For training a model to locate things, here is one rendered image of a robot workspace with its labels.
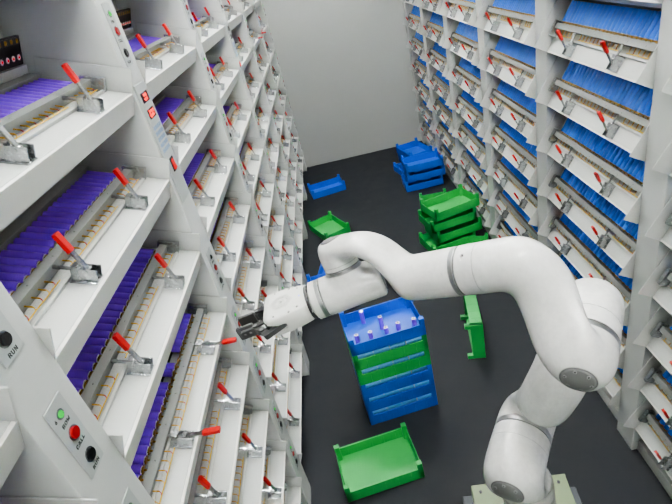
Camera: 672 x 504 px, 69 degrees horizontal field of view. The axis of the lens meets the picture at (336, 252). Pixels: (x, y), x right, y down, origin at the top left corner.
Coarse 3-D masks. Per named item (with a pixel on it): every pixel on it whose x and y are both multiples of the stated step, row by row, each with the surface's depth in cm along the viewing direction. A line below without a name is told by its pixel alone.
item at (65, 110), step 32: (0, 64) 89; (64, 64) 85; (96, 64) 100; (0, 96) 84; (32, 96) 86; (64, 96) 88; (96, 96) 97; (128, 96) 101; (0, 128) 64; (32, 128) 75; (64, 128) 80; (96, 128) 86; (0, 160) 65; (32, 160) 67; (64, 160) 74; (0, 192) 58; (32, 192) 66; (0, 224) 59
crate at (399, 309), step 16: (384, 304) 203; (400, 304) 205; (352, 320) 204; (368, 320) 204; (384, 320) 201; (400, 320) 199; (416, 320) 197; (352, 336) 197; (368, 336) 195; (384, 336) 186; (400, 336) 187; (416, 336) 189; (352, 352) 187
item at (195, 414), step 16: (192, 304) 130; (208, 304) 132; (224, 304) 132; (192, 320) 129; (224, 320) 131; (208, 336) 124; (176, 352) 118; (192, 368) 114; (208, 368) 115; (192, 384) 110; (208, 384) 110; (192, 400) 106; (208, 400) 110; (192, 416) 102; (176, 448) 95; (192, 448) 96; (144, 464) 91; (176, 464) 92; (192, 464) 93; (176, 480) 90; (160, 496) 87; (176, 496) 87
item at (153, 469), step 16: (208, 320) 128; (192, 336) 120; (192, 352) 117; (176, 384) 106; (176, 400) 102; (160, 432) 95; (160, 448) 92; (160, 464) 91; (144, 480) 86; (160, 480) 88
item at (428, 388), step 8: (432, 384) 203; (400, 392) 202; (408, 392) 203; (416, 392) 204; (424, 392) 204; (432, 392) 205; (368, 400) 200; (376, 400) 201; (384, 400) 202; (392, 400) 203; (400, 400) 204; (368, 408) 203; (376, 408) 204
